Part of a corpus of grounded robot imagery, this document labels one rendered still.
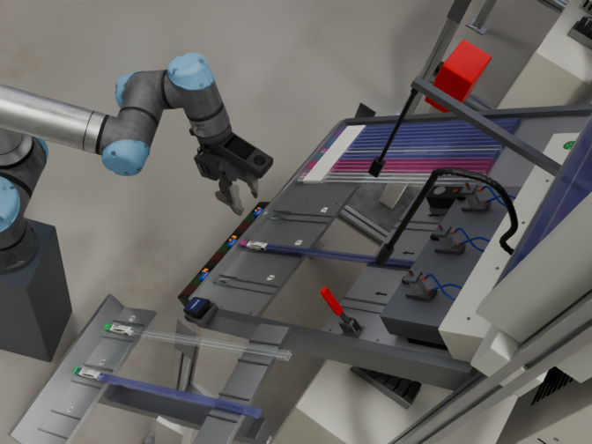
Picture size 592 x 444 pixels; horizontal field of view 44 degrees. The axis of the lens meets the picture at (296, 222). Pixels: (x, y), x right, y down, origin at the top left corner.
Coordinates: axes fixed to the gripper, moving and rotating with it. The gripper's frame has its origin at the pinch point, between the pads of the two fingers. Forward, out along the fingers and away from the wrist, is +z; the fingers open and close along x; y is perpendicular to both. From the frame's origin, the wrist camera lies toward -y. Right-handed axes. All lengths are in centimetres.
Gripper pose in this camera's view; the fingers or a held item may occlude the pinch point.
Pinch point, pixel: (249, 203)
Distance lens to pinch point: 154.9
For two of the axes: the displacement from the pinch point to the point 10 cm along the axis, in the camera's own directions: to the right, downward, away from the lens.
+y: -8.0, -2.5, 5.4
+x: -5.4, 6.7, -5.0
